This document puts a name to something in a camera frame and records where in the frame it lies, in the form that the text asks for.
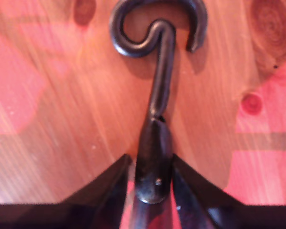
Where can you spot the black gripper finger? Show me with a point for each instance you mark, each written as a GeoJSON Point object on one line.
{"type": "Point", "coordinates": [93, 195]}
{"type": "Point", "coordinates": [205, 193]}

